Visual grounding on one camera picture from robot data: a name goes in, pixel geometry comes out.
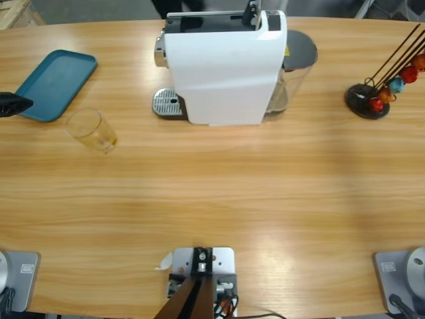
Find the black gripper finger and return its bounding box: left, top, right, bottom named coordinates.
left=0, top=92, right=34, bottom=118

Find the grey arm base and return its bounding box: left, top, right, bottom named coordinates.
left=0, top=251, right=41, bottom=313
left=373, top=246, right=425, bottom=315

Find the white capsule coffee machine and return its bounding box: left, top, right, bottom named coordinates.
left=153, top=9, right=289, bottom=128

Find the blue coffee capsule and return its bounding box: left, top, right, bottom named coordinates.
left=388, top=76, right=406, bottom=94

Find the teal plastic tray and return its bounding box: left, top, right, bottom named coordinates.
left=15, top=49, right=98, bottom=123

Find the wooden pallet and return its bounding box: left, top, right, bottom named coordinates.
left=0, top=0, right=46, bottom=31

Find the clear drinking glass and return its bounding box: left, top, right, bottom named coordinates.
left=64, top=106, right=119, bottom=156

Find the drip tray with metal grille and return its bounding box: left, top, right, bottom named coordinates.
left=151, top=87, right=187, bottom=121

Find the bystander in dark clothes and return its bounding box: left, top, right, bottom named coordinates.
left=151, top=0, right=213, bottom=20

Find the white paper tag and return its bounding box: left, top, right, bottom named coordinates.
left=154, top=251, right=174, bottom=270

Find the clear water tank dark lid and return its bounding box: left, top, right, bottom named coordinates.
left=268, top=29, right=319, bottom=116

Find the black capsule holder with rods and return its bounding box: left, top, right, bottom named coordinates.
left=344, top=23, right=425, bottom=120

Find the black base cable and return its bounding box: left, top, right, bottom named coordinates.
left=388, top=294, right=421, bottom=319
left=0, top=287, right=16, bottom=313

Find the dark camera mount post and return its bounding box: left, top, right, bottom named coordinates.
left=154, top=247, right=215, bottom=319

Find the black cable at mount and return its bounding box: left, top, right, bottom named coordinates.
left=212, top=294, right=286, bottom=319

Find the white metal frame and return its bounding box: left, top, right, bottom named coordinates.
left=353, top=0, right=375, bottom=19

